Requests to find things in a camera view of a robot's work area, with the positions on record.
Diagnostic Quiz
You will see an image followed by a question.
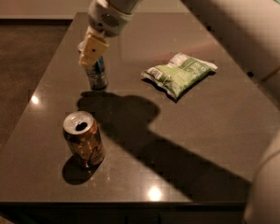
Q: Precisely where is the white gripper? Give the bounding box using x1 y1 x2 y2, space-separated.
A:
77 0 133 67

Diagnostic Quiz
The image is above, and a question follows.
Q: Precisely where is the silver blue redbull can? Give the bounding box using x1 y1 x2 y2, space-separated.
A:
85 57 108 91

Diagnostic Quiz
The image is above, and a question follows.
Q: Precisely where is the green chip bag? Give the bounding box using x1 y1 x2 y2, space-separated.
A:
141 52 217 100

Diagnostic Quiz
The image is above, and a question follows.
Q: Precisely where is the orange soda can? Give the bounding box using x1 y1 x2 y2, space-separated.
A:
63 111 105 169

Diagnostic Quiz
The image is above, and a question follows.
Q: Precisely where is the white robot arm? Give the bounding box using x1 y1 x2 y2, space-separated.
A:
79 0 280 224

